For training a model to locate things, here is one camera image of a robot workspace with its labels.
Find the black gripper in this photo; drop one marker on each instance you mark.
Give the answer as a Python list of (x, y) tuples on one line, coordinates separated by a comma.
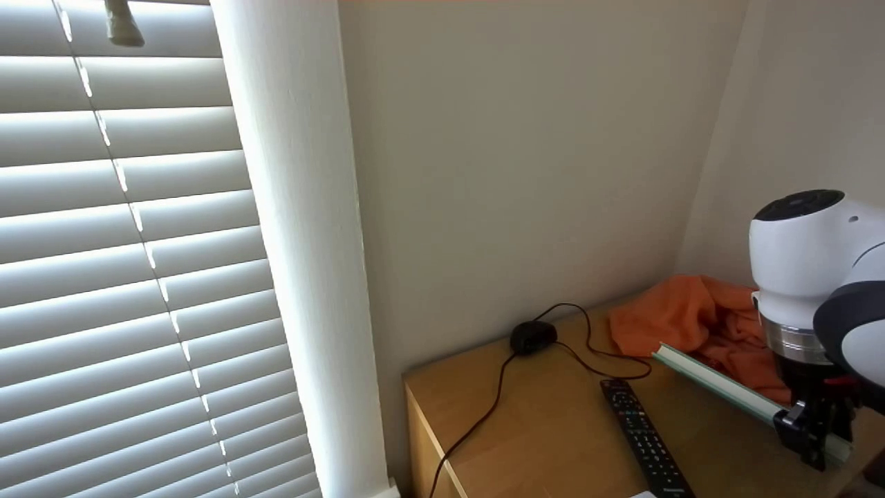
[(825, 403)]

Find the teal paperback book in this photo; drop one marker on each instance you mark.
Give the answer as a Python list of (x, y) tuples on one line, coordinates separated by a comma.
[(742, 398)]

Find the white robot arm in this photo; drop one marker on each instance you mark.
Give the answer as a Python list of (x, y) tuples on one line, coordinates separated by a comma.
[(820, 293)]

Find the orange crumpled cloth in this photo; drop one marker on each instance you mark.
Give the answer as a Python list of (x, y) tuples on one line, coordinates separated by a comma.
[(711, 323)]

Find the black TV remote control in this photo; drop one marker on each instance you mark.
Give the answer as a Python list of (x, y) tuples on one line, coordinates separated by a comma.
[(641, 438)]

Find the light wooden cabinet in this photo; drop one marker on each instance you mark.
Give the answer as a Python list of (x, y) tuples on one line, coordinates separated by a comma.
[(485, 425)]

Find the small black puck device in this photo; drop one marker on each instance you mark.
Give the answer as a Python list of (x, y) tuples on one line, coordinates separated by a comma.
[(532, 340)]

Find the white venetian window blind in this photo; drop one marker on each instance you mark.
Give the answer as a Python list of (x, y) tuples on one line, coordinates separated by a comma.
[(141, 352)]

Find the white window frame post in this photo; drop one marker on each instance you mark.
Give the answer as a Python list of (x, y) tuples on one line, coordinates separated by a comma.
[(287, 91)]

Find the blind tilt wand handle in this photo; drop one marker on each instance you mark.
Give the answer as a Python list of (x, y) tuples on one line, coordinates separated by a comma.
[(121, 24)]

